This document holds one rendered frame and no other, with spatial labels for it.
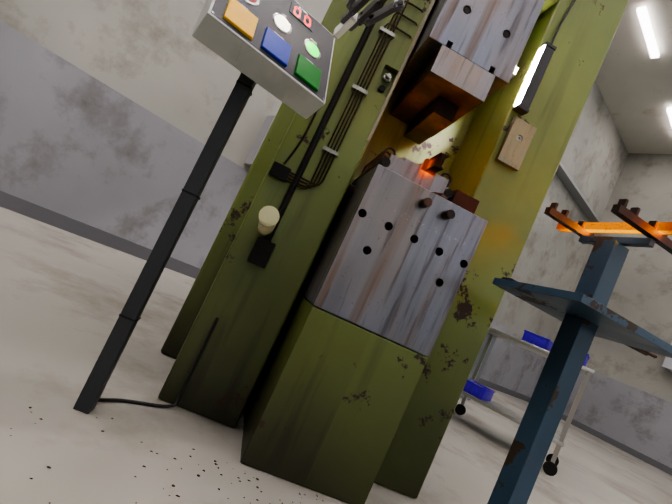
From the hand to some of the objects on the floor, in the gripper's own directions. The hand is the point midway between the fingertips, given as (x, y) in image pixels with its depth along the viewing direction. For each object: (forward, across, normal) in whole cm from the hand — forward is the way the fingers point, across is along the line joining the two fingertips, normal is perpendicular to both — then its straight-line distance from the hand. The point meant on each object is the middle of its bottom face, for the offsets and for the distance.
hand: (345, 25), depth 103 cm
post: (+75, -10, -87) cm, 115 cm away
